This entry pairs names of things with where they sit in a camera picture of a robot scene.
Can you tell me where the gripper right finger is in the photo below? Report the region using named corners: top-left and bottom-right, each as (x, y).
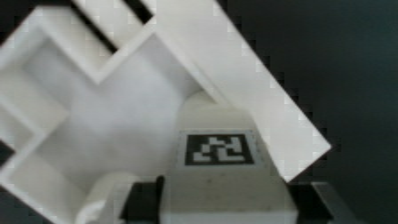
top-left (289, 182), bottom-right (358, 224)

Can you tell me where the white chair leg block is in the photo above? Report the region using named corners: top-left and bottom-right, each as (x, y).
top-left (159, 93), bottom-right (298, 224)

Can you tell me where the white U-shaped fence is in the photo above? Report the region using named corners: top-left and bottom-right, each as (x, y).
top-left (70, 0), bottom-right (330, 180)

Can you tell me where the white chair seat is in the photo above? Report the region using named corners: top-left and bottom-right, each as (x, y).
top-left (0, 2), bottom-right (227, 224)

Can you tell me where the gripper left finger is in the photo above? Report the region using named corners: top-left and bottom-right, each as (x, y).
top-left (99, 176), bottom-right (164, 224)

